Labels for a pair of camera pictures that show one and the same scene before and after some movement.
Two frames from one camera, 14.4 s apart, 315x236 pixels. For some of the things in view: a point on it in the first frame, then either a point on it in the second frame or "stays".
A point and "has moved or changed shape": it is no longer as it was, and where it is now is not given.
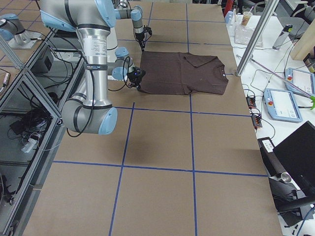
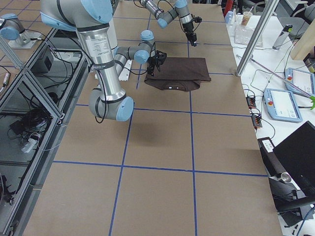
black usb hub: x=251 y=102 stays
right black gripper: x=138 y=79 → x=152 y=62
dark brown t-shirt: x=176 y=73 has moved or changed shape
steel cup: x=285 y=177 stays
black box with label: x=273 y=162 stays
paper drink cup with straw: x=246 y=17 stays
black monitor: x=296 y=153 stays
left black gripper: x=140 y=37 → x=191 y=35
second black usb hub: x=257 y=121 stays
